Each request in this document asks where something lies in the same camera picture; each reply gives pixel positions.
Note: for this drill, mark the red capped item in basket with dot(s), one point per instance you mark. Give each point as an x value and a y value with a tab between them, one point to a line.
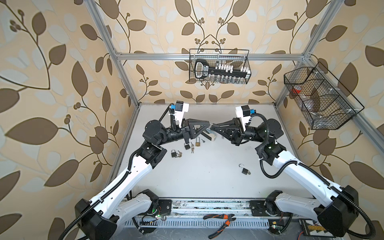
296	90

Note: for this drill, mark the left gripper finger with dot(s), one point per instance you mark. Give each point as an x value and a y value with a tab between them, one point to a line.
197	131
196	124

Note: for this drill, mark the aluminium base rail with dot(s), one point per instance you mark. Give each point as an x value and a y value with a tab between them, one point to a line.
184	213

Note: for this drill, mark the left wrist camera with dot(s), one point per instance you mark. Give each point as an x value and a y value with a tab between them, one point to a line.
177	111

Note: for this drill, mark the black socket tool set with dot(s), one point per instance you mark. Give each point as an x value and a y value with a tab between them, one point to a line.
203	70

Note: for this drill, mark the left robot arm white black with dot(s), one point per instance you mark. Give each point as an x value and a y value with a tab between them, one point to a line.
104	216

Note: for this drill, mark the back wire basket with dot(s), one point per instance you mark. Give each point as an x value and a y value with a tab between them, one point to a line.
235	57

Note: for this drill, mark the wire basket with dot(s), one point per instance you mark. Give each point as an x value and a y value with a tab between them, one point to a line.
235	57
325	101

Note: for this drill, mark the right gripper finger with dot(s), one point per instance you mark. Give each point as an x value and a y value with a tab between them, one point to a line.
234	124
229	134

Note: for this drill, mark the black power distribution board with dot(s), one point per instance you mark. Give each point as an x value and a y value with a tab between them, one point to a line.
311	228

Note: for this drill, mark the brass padlock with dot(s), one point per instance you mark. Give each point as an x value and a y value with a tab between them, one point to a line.
198	142

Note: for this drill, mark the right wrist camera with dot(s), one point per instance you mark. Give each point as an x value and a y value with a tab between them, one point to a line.
244	113

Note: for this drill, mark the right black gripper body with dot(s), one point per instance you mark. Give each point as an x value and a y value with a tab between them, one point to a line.
238	138

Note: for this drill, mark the right wire basket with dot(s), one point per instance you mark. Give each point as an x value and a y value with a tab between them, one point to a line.
325	101

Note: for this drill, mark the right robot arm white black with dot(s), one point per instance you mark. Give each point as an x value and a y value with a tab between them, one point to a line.
336	208

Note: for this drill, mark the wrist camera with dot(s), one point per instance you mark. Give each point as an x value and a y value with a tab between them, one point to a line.
177	111
244	113

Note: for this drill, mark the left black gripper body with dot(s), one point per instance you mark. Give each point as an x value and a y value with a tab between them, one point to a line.
184	133

